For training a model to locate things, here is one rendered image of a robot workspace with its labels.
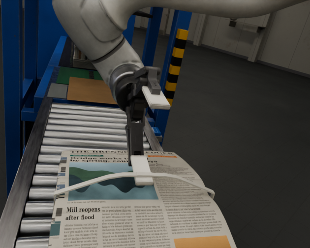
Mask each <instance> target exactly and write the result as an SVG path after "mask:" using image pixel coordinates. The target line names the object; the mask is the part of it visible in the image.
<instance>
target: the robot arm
mask: <svg viewBox="0 0 310 248"><path fill-rule="evenodd" d="M305 1H308V0H52V5H53V9H54V11H55V14H56V16H57V18H58V20H59V22H60V24H61V25H62V27H63V28H64V30H65V31H66V33H67V34H68V36H69V37H70V38H71V40H72V41H73V42H74V44H75V45H76V46H77V47H78V48H79V50H80V51H81V52H82V53H83V54H85V55H86V56H87V58H88V59H89V60H90V61H91V62H92V64H93V65H94V66H95V68H96V69H97V71H98V72H99V74H100V76H101V77H102V79H103V80H104V82H105V84H107V85H108V87H109V88H110V90H111V93H112V97H113V99H114V100H115V101H116V102H117V104H118V106H119V107H120V108H121V109H122V110H123V111H124V112H125V114H126V116H127V125H126V126H125V130H126V138H127V152H128V165H129V166H132V170H133V172H151V171H150V168H149V164H148V158H147V156H146V155H144V145H143V127H144V126H145V114H146V108H147V107H148V106H149V107H150V108H151V109H163V110H169V109H170V107H171V106H170V104H169V102H168V101H167V99H166V97H165V96H164V94H163V92H162V91H161V87H160V85H159V79H157V78H156V77H157V75H159V74H160V67H152V66H144V65H143V63H142V61H141V60H140V58H139V56H138V54H137V53H136V52H135V51H134V49H133V48H132V47H131V45H130V44H129V43H128V41H127V40H126V38H125V37H124V35H123V34H122V33H123V31H124V30H126V29H127V23H128V20H129V18H130V16H131V15H132V14H133V13H134V12H136V11H138V10H140V9H142V8H146V7H163V8H169V9H175V10H181V11H187V12H193V13H199V14H205V15H212V16H218V17H224V18H237V19H238V18H252V17H258V16H262V15H266V14H269V13H273V12H276V11H279V10H281V9H284V8H287V7H290V6H293V5H296V4H299V3H302V2H305ZM140 120H141V123H135V122H138V121H140ZM134 180H135V185H137V186H152V185H153V179H152V177H134Z"/></svg>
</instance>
